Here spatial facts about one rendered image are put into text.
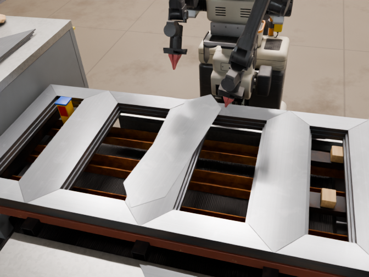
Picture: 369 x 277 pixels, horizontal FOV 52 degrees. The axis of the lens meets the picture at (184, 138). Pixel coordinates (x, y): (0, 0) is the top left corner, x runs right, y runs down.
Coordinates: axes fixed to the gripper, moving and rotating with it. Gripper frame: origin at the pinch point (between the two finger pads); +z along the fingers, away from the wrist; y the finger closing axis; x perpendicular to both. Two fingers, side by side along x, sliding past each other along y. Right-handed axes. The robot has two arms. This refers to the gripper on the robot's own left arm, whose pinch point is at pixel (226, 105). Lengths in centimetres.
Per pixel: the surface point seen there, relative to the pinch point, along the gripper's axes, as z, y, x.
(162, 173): 11.0, -14.9, -38.3
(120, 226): 15, -21, -63
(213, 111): 9.2, -4.7, 4.0
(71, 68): 38, -93, 36
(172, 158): 10.9, -13.9, -29.1
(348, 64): 77, 97, 214
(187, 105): 12.3, -17.3, 6.5
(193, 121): 10.8, -11.7, -4.9
